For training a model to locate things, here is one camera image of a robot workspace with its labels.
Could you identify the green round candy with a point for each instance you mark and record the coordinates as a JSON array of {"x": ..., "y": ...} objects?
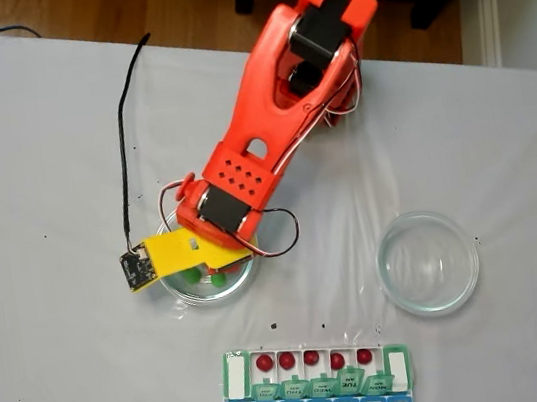
[
  {"x": 218, "y": 280},
  {"x": 192, "y": 276}
]

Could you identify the clear glass bowl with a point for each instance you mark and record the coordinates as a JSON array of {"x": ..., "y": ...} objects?
[
  {"x": 196, "y": 295},
  {"x": 429, "y": 263}
]

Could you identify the green weekly pill organizer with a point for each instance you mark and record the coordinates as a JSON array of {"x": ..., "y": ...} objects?
[{"x": 234, "y": 375}]

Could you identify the white plastic table cover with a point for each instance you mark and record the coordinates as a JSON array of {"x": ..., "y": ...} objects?
[{"x": 37, "y": 144}]

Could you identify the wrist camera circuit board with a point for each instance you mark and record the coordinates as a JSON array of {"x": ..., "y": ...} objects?
[{"x": 137, "y": 268}]

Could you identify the white wall trim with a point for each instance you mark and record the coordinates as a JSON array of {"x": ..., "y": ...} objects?
[{"x": 489, "y": 1}]

